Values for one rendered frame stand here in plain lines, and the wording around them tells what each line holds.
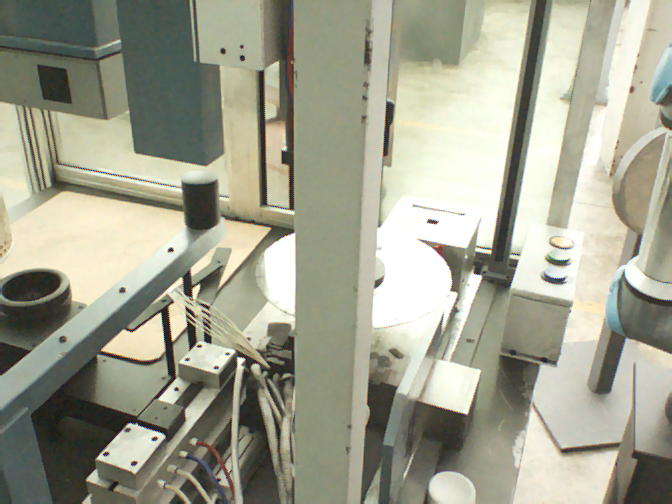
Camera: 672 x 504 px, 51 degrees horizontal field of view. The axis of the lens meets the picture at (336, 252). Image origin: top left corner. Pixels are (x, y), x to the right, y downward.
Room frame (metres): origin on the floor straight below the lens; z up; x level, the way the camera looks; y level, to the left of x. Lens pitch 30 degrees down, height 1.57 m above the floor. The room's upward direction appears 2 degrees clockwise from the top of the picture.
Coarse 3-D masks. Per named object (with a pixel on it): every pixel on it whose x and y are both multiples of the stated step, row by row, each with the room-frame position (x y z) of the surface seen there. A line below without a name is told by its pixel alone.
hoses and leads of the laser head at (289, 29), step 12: (288, 24) 0.84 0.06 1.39; (288, 36) 0.84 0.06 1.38; (288, 48) 0.84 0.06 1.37; (288, 60) 0.84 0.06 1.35; (288, 72) 0.83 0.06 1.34; (288, 84) 0.83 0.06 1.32; (288, 96) 0.83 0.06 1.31; (288, 108) 0.84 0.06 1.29; (288, 120) 0.84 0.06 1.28; (288, 132) 0.84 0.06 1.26; (288, 144) 0.83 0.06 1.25
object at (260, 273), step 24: (288, 240) 1.12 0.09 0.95; (384, 240) 1.13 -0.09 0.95; (408, 240) 1.14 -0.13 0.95; (264, 264) 1.04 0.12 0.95; (288, 264) 1.04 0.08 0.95; (408, 264) 1.05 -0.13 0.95; (432, 264) 1.05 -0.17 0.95; (264, 288) 0.96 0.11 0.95; (288, 288) 0.96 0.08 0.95; (384, 288) 0.97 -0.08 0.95; (408, 288) 0.97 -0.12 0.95; (432, 288) 0.97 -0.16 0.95; (288, 312) 0.89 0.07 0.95; (384, 312) 0.90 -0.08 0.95; (408, 312) 0.90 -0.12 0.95
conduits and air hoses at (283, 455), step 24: (240, 384) 0.76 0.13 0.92; (264, 384) 0.76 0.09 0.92; (288, 384) 0.78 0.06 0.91; (264, 408) 0.72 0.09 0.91; (288, 408) 0.72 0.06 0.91; (288, 432) 0.68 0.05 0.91; (192, 456) 0.70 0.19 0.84; (216, 456) 0.71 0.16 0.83; (288, 456) 0.65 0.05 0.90; (192, 480) 0.66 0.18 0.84; (216, 480) 0.67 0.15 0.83; (240, 480) 0.66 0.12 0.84; (288, 480) 0.63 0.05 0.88
